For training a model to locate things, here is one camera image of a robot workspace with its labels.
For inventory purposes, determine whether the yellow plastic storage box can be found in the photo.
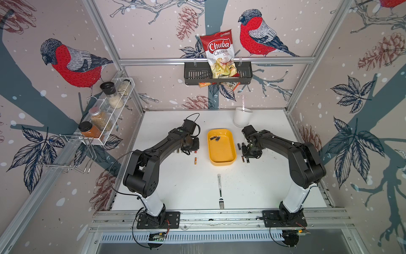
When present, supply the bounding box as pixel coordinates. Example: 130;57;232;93
207;129;237;166

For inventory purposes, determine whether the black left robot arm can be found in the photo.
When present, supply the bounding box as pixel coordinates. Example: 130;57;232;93
123;119;201;225

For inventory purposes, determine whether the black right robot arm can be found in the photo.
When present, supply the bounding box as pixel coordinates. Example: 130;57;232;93
242;125;326;222

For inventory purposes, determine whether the white cup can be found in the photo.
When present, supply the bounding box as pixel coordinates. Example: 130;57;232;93
233;108;253;128

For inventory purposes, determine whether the silver fork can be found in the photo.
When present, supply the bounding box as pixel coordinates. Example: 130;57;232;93
217;174;225;210

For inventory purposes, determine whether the silver lid spice jar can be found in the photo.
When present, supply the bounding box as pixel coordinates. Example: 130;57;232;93
88;106;113;132

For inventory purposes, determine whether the black lid spice jar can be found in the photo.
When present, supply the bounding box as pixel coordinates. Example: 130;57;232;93
100;81;124;109

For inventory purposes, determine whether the Chuba cassava chips bag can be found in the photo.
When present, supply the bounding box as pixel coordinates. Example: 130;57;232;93
199;30;240;79

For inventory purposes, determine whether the orange spice jar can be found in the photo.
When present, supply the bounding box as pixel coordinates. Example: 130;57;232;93
78;121;102;139

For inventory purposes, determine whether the black wire basket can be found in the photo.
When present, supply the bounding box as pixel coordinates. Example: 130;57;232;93
184;62;253;85

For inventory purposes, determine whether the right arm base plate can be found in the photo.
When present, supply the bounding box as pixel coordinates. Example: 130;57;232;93
262;209;308;228

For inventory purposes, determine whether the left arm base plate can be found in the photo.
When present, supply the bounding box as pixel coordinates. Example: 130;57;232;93
136;211;180;229

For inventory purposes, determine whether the white wire spice rack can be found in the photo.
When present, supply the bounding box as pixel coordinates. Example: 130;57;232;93
62;77;135;147

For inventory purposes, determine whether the aluminium front rail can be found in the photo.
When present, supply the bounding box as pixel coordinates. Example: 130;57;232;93
88;207;355;232

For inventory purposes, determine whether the aluminium frame corner post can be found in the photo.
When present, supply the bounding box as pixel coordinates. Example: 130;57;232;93
80;0;145;113

